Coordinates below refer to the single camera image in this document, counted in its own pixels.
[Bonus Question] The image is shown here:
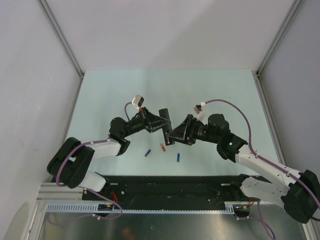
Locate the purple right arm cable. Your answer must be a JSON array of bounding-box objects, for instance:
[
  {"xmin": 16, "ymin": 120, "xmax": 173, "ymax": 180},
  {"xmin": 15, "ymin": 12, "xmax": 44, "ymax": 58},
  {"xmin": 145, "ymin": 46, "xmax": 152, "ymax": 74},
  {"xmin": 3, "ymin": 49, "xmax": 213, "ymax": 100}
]
[{"xmin": 203, "ymin": 99, "xmax": 320, "ymax": 238}]

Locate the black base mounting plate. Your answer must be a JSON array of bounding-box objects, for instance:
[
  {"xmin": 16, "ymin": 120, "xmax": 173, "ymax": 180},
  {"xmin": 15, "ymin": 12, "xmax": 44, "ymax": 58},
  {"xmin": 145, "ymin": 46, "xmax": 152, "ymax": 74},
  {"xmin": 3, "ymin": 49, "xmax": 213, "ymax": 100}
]
[{"xmin": 97, "ymin": 174, "xmax": 250, "ymax": 203}]

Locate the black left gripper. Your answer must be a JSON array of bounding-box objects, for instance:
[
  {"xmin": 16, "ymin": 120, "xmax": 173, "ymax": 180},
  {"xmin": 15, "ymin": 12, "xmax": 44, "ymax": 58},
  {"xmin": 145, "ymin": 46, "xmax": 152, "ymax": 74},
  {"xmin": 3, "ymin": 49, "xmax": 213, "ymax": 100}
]
[{"xmin": 122, "ymin": 106, "xmax": 170, "ymax": 138}]

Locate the red orange AAA battery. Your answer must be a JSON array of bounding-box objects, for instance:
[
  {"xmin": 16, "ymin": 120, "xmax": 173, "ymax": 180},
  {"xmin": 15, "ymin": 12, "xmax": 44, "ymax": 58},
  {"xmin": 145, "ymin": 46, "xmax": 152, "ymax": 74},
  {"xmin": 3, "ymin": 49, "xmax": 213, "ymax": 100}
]
[{"xmin": 160, "ymin": 143, "xmax": 166, "ymax": 152}]

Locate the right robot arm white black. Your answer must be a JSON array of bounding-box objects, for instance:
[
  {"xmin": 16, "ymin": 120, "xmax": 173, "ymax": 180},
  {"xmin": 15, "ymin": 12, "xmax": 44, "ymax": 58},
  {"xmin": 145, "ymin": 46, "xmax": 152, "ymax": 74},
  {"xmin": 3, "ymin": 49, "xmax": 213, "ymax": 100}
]
[{"xmin": 165, "ymin": 114, "xmax": 320, "ymax": 224}]

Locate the left aluminium frame post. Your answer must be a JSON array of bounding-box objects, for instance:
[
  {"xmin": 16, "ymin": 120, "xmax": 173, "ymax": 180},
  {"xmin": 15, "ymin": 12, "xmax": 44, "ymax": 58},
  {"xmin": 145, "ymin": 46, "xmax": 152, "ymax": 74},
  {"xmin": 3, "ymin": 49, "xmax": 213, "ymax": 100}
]
[{"xmin": 36, "ymin": 0, "xmax": 85, "ymax": 80}]

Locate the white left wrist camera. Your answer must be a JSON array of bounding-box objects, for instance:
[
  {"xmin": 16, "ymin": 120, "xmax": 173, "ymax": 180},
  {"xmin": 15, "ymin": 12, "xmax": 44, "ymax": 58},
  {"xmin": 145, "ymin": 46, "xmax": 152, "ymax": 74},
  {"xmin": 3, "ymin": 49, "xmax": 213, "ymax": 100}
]
[{"xmin": 131, "ymin": 94, "xmax": 144, "ymax": 110}]

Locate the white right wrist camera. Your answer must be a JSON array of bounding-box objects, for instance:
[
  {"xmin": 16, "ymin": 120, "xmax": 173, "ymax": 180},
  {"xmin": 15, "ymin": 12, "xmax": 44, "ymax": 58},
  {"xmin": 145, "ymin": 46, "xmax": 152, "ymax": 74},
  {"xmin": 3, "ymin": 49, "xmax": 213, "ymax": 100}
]
[{"xmin": 193, "ymin": 102, "xmax": 206, "ymax": 122}]

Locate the white slotted cable duct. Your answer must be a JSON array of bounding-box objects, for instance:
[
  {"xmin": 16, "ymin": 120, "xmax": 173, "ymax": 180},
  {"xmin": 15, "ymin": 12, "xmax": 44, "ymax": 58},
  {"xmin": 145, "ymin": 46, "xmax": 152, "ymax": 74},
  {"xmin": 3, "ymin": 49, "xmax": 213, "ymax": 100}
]
[{"xmin": 45, "ymin": 202, "xmax": 235, "ymax": 214}]

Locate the right aluminium frame post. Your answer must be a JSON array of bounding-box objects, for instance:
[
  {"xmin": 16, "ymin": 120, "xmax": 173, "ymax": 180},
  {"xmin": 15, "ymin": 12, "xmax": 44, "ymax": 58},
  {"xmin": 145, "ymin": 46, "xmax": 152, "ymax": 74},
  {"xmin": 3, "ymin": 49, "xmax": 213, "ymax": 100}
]
[{"xmin": 255, "ymin": 0, "xmax": 305, "ymax": 76}]

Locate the blue AAA battery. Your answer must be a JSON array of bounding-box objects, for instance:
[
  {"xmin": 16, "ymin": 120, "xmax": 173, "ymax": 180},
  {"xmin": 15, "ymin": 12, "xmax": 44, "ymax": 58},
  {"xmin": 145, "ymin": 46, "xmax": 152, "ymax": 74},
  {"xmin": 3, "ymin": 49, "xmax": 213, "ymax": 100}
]
[{"xmin": 176, "ymin": 153, "xmax": 181, "ymax": 163}]

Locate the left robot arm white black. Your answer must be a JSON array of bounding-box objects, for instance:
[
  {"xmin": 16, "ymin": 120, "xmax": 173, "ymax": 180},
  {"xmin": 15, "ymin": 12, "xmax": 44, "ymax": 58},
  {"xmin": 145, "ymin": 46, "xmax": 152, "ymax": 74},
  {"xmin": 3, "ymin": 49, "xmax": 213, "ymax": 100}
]
[{"xmin": 46, "ymin": 107, "xmax": 171, "ymax": 200}]

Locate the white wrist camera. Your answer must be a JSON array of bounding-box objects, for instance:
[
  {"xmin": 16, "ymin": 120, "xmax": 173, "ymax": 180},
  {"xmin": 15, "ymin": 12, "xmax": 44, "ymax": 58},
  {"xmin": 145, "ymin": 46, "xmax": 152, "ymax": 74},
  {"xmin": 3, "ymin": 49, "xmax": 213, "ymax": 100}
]
[
  {"xmin": 131, "ymin": 94, "xmax": 144, "ymax": 110},
  {"xmin": 193, "ymin": 102, "xmax": 206, "ymax": 122}
]

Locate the aluminium frame post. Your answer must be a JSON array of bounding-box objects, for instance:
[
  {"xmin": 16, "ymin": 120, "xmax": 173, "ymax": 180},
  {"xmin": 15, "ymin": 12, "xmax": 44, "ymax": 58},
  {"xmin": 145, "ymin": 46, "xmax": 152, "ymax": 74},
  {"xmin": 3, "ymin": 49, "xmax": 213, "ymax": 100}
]
[
  {"xmin": 36, "ymin": 0, "xmax": 85, "ymax": 80},
  {"xmin": 255, "ymin": 0, "xmax": 305, "ymax": 76}
]

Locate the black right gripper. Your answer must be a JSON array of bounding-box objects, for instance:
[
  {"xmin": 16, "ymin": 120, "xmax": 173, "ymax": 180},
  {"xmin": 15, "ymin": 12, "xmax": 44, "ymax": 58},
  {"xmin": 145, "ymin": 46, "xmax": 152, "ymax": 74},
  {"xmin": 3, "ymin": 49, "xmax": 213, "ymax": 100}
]
[{"xmin": 166, "ymin": 114, "xmax": 220, "ymax": 146}]

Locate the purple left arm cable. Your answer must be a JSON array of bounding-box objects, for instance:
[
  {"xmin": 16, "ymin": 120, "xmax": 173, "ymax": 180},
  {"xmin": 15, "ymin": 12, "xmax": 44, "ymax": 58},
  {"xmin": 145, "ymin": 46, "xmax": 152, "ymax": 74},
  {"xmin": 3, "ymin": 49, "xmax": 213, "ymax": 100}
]
[{"xmin": 47, "ymin": 101, "xmax": 133, "ymax": 226}]

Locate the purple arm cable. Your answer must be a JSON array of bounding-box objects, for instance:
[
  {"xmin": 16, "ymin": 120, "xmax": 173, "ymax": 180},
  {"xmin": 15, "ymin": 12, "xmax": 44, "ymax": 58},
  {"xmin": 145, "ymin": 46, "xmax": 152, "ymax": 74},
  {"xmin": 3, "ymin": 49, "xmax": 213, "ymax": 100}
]
[
  {"xmin": 47, "ymin": 101, "xmax": 133, "ymax": 226},
  {"xmin": 203, "ymin": 99, "xmax": 320, "ymax": 238}
]

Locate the aluminium front rail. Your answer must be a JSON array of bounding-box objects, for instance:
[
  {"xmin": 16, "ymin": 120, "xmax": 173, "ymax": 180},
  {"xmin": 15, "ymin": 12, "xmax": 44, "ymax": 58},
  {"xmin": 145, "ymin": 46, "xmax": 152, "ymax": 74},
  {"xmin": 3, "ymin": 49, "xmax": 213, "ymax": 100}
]
[{"xmin": 36, "ymin": 182, "xmax": 84, "ymax": 203}]

